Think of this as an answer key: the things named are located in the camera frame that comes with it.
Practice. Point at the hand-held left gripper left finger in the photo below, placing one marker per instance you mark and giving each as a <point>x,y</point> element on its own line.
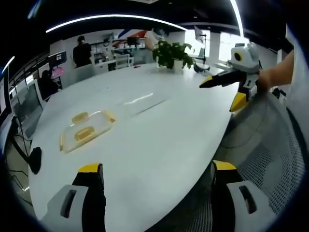
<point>72,207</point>

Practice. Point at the clear plastic tray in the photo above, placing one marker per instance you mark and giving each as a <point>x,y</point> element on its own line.
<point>101,124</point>

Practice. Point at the black cloth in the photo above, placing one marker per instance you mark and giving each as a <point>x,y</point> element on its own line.
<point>35,159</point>

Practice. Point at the white mesh chair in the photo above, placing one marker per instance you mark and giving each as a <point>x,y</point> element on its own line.
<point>26,106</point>

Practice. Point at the black monitor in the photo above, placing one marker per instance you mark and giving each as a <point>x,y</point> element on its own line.
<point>57,58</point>

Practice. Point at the amber plastic buckle part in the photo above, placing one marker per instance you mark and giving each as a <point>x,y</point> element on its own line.
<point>84,133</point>
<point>80,117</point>

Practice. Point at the white office chair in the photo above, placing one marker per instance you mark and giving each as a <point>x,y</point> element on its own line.
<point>122,61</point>

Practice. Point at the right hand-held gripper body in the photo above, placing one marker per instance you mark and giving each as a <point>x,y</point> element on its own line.
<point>248,61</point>

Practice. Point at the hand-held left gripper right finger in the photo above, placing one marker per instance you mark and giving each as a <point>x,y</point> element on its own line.
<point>231,200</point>

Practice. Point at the curved ceiling light strip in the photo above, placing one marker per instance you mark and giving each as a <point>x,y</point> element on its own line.
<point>239,17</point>
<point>108,17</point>

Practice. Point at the grey mesh office chair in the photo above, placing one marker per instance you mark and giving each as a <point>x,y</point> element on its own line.
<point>265,145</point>

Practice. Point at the green potted plant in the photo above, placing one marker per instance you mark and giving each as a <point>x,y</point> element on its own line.
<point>172,54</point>

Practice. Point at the clear plastic sheet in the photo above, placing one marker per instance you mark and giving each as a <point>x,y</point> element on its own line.
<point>142,102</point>

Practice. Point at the black desk object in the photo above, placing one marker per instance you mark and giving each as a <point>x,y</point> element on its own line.
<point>200,68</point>

